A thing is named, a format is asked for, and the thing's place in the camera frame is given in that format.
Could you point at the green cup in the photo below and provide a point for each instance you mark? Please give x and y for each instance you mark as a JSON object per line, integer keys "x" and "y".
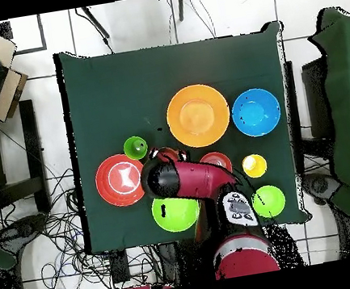
{"x": 133, "y": 151}

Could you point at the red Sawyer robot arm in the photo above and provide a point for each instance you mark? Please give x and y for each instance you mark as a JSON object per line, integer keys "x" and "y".
{"x": 196, "y": 177}

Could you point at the large orange bowl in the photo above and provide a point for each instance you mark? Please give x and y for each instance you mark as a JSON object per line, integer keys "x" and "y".
{"x": 198, "y": 116}

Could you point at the small red bowl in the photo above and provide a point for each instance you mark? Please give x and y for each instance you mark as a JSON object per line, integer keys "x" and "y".
{"x": 220, "y": 160}

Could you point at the large green bowl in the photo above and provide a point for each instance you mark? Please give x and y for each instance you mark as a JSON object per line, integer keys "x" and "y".
{"x": 179, "y": 215}

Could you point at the dark green table cloth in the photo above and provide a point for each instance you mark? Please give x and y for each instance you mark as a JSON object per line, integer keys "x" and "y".
{"x": 114, "y": 95}

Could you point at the wide red bowl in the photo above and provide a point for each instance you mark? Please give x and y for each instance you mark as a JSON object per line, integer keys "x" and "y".
{"x": 104, "y": 185}

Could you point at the yellow cup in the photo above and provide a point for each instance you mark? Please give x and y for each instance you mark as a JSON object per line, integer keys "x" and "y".
{"x": 257, "y": 167}

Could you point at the large blue bowl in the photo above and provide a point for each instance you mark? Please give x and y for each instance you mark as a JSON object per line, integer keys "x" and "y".
{"x": 256, "y": 112}

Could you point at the small green bowl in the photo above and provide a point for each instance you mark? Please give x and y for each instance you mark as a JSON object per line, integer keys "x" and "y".
{"x": 272, "y": 201}

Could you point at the black tripod leg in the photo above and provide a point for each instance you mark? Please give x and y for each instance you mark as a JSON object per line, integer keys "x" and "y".
{"x": 181, "y": 6}
{"x": 97, "y": 24}

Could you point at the black stool frame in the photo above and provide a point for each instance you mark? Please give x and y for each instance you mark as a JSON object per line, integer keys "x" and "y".
{"x": 32, "y": 141}

